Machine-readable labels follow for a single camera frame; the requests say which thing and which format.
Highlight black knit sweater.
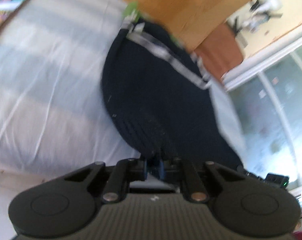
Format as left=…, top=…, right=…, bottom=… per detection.
left=101, top=18, right=245, bottom=170

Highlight green knit sweater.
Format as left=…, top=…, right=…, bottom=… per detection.
left=117, top=2, right=185, bottom=52

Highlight striped blue white bedsheet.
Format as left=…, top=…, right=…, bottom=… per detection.
left=0, top=0, right=246, bottom=188

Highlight black device green light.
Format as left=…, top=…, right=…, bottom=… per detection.
left=265, top=173, right=289, bottom=189

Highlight sliding glass window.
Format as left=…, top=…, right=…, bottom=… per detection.
left=225, top=25, right=302, bottom=189

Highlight brown mesh mat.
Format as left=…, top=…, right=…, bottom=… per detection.
left=194, top=23, right=244, bottom=82

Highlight wooden pattern board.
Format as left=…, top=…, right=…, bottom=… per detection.
left=83, top=0, right=266, bottom=52

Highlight white power strip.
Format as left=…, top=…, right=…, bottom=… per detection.
left=240, top=0, right=282, bottom=32

